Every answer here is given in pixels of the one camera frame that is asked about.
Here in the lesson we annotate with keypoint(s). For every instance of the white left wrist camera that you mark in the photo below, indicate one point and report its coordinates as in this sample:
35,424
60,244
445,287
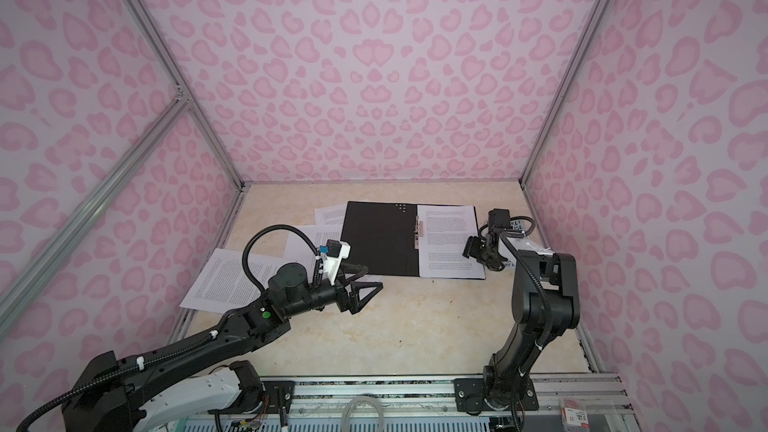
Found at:
331,256

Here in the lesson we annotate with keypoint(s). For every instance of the printed paper sheet back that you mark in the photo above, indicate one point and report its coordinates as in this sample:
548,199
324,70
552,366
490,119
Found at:
331,215

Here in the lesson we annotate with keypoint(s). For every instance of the right aluminium frame post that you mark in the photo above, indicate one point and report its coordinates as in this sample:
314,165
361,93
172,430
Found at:
585,41

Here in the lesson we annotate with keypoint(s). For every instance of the diagonal aluminium frame bar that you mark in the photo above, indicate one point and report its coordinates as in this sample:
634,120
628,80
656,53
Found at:
38,273

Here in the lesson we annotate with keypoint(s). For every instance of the red white label packet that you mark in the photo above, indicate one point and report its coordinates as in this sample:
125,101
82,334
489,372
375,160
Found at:
574,417

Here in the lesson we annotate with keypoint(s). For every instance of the left aluminium frame post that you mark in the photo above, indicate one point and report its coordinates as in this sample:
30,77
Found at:
168,62

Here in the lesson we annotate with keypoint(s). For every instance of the aluminium frame post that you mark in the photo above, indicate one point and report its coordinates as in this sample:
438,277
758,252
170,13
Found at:
168,62
585,41

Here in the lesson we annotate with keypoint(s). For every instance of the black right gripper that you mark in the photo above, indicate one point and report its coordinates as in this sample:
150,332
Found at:
472,248

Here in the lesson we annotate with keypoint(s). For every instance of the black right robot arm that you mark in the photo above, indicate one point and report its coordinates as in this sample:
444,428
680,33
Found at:
545,304

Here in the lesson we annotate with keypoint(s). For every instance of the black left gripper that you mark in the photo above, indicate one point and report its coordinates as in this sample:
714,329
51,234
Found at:
355,304

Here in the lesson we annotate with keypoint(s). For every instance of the treehouse storey book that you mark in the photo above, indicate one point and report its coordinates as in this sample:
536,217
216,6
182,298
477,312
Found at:
521,228

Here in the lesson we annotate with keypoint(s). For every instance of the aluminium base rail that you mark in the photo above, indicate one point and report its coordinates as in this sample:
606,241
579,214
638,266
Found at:
378,403

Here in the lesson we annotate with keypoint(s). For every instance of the teal folder with black inside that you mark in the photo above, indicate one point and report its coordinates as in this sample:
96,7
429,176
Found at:
383,237

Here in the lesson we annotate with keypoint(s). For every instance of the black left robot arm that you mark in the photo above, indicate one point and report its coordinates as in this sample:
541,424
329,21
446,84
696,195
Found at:
113,394

